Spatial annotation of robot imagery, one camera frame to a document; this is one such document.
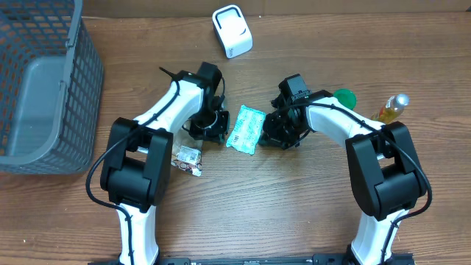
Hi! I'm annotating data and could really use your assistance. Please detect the mint green snack packet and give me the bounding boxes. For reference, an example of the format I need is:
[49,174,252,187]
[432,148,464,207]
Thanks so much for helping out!
[226,105,266,155]

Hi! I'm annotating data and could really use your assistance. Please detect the brown printed snack pouch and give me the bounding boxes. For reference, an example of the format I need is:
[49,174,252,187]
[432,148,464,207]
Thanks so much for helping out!
[171,129,202,177]

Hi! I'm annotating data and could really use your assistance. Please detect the green white Knorr container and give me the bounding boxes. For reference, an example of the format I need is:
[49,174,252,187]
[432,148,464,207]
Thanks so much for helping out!
[333,88,357,110]

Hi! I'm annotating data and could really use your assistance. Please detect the yellow liquid bottle grey cap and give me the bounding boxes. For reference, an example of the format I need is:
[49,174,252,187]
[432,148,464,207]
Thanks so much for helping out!
[370,93,409,124]

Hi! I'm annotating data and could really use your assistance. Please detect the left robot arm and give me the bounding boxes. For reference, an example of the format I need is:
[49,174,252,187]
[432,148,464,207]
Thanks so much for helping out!
[98,62,229,264]

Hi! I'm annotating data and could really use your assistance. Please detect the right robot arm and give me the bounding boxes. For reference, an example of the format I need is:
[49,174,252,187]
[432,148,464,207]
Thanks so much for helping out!
[259,74,433,264]

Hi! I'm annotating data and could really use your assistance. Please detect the white barcode scanner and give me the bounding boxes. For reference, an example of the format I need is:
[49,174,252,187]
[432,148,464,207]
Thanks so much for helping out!
[212,4,253,59]

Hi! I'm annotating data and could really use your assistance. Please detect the dark grey mesh basket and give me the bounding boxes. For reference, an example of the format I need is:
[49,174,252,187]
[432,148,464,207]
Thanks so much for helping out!
[1,0,104,174]

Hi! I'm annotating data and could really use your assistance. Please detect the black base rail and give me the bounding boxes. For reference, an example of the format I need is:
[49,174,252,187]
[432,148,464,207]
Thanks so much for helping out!
[87,252,416,265]

